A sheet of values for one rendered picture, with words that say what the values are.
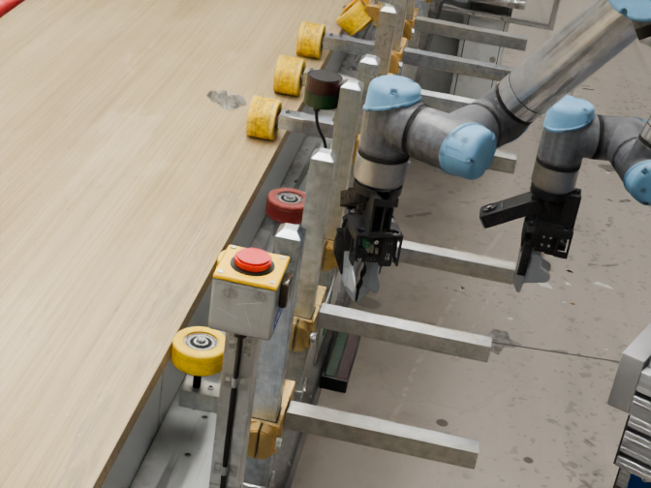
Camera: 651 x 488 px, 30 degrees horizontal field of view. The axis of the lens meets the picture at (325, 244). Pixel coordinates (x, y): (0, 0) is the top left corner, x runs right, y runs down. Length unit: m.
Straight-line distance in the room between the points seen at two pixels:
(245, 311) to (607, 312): 2.68
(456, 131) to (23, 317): 0.66
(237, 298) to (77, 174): 0.94
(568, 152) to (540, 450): 1.32
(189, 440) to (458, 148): 0.70
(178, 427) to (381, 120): 0.66
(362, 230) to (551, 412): 1.68
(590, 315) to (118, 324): 2.31
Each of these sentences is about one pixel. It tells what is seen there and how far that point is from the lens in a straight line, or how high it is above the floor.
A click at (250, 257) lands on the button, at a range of 1.30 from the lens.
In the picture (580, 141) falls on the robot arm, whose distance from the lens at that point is 2.03.
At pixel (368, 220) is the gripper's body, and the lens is 1.74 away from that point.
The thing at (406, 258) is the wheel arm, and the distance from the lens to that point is 2.16.
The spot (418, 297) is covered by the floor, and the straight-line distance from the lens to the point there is 3.73.
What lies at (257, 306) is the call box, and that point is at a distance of 1.29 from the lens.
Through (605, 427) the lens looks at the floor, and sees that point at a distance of 3.37.
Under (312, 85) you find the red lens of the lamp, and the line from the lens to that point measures 2.00.
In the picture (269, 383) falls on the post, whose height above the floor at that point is 0.90.
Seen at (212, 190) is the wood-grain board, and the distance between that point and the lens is 2.17.
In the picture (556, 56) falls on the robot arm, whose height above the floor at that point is 1.35.
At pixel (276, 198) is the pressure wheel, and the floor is 0.91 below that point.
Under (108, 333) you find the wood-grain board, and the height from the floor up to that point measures 0.90.
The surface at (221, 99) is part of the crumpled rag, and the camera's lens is 2.53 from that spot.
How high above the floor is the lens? 1.87
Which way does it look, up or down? 28 degrees down
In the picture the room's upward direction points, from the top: 9 degrees clockwise
